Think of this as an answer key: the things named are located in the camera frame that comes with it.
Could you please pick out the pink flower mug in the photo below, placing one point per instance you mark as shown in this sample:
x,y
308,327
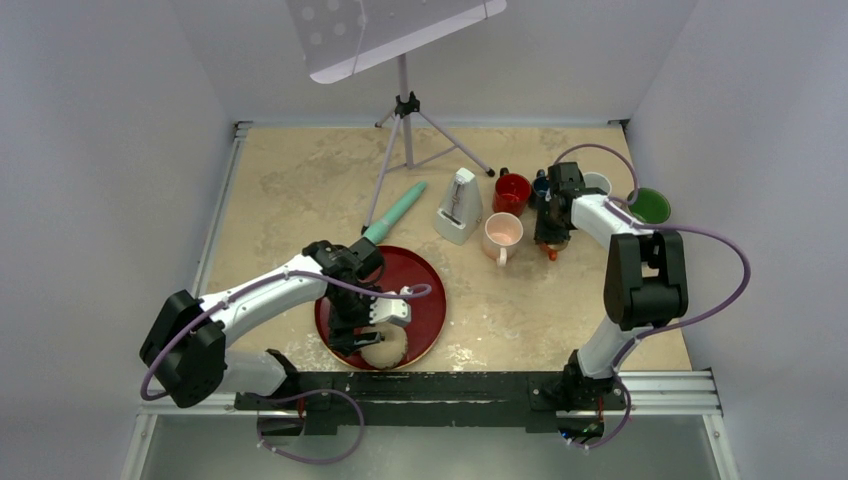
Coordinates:
x,y
596,183

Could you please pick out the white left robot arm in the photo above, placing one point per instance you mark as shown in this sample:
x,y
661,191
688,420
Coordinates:
x,y
188,350

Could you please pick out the red mug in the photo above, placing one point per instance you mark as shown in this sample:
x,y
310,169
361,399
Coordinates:
x,y
511,193

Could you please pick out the beige round upside-down mug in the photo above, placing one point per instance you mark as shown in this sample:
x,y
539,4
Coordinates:
x,y
390,351

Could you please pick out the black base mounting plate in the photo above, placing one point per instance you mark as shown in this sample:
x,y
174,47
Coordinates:
x,y
536,401

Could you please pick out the blue striped mug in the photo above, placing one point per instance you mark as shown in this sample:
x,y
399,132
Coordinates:
x,y
540,187

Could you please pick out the purple music stand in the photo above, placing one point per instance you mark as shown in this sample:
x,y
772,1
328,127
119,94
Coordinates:
x,y
340,39

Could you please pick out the white metronome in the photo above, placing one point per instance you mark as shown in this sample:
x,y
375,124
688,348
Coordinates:
x,y
460,211

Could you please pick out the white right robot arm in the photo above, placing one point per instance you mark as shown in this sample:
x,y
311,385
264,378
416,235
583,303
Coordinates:
x,y
645,285

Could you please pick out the pink upside-down mug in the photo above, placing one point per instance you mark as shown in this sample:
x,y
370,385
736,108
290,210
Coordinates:
x,y
502,234

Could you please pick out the tall cream upside-down mug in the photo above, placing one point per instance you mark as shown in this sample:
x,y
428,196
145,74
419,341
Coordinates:
x,y
649,206

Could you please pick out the small orange cup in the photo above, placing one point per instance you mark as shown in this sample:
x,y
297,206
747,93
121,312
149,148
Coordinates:
x,y
552,250

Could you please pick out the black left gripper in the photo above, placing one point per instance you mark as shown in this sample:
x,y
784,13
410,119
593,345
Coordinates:
x,y
342,337

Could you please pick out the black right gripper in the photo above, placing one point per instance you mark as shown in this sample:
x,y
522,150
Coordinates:
x,y
543,233

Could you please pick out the teal recorder flute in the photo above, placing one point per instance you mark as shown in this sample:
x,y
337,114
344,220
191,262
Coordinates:
x,y
379,230

